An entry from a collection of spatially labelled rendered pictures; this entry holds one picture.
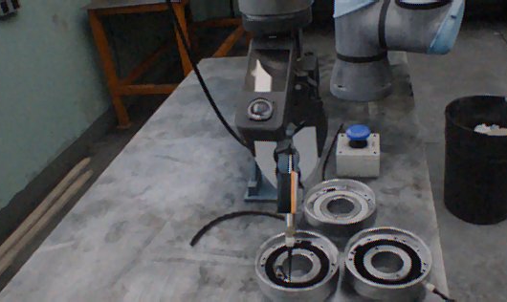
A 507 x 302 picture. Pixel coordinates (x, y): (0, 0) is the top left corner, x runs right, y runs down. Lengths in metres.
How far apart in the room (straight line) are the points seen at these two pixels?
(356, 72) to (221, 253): 0.54
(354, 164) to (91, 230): 0.44
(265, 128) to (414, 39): 0.60
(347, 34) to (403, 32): 0.12
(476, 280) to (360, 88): 0.95
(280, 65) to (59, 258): 0.47
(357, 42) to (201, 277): 0.60
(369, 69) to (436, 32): 0.17
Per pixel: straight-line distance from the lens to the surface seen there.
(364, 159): 0.76
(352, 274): 0.56
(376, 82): 1.03
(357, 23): 0.99
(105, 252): 0.72
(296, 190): 0.52
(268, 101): 0.41
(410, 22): 0.94
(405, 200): 0.73
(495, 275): 1.79
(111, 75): 2.87
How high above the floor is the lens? 1.25
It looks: 30 degrees down
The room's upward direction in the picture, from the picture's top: 8 degrees counter-clockwise
